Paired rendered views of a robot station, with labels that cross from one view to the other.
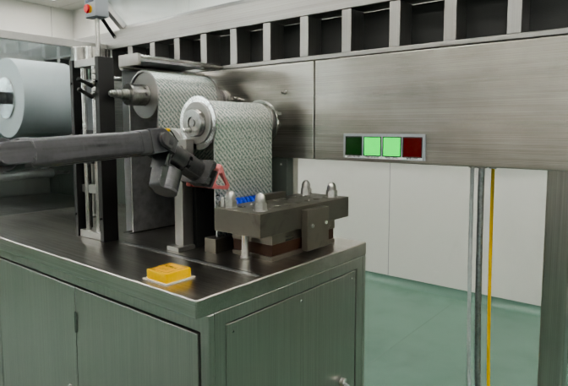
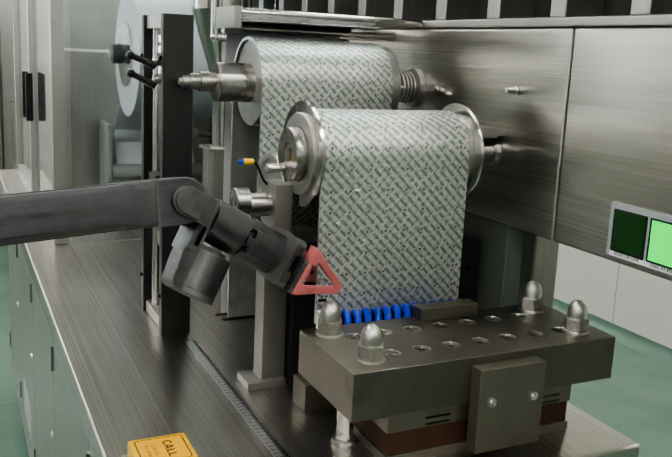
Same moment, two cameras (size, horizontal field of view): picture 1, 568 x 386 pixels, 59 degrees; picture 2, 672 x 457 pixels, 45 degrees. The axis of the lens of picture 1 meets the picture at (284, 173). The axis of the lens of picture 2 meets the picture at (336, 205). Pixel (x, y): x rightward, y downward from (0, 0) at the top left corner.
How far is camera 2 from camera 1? 51 cm
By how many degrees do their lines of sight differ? 25
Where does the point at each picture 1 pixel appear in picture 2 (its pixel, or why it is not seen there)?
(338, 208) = (582, 361)
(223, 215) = (309, 350)
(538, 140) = not seen: outside the picture
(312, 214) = (494, 378)
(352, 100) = (639, 129)
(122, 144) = (89, 210)
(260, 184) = (430, 280)
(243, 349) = not seen: outside the picture
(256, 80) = (471, 58)
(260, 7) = not seen: outside the picture
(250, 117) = (414, 147)
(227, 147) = (352, 207)
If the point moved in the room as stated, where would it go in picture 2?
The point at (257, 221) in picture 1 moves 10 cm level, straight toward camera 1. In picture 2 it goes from (349, 387) to (314, 421)
